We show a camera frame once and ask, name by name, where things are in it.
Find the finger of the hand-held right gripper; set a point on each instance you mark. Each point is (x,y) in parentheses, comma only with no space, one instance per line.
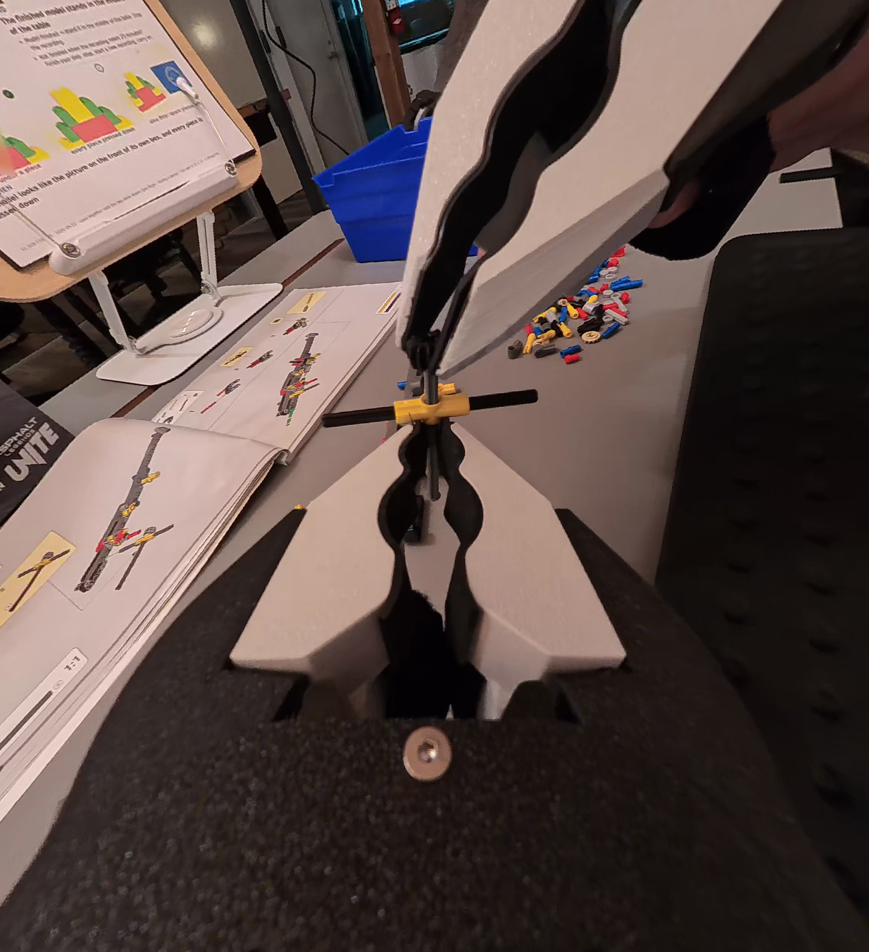
(628,111)
(464,111)

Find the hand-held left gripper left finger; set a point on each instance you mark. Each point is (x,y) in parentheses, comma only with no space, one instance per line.
(315,587)

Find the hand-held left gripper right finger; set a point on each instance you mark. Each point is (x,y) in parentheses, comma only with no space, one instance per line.
(531,587)

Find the yellow connector with black axles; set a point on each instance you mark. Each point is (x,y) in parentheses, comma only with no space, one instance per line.
(427,409)

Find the small black gear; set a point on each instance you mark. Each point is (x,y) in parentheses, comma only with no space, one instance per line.
(419,355)

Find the yellow car set box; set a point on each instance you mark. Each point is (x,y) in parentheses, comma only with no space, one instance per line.
(3,446)

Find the person's right hand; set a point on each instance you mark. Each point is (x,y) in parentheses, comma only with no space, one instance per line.
(851,111)

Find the blue storage bin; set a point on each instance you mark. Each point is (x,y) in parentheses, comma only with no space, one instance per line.
(375,208)

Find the open instruction booklet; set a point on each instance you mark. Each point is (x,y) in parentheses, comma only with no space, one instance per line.
(181,506)

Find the pile of small toy pins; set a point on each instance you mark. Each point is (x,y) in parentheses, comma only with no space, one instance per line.
(576,312)

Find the black dimpled foam pad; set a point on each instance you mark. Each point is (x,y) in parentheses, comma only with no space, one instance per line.
(791,520)

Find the wooden board book stand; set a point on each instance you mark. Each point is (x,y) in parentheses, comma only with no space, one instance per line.
(144,364)

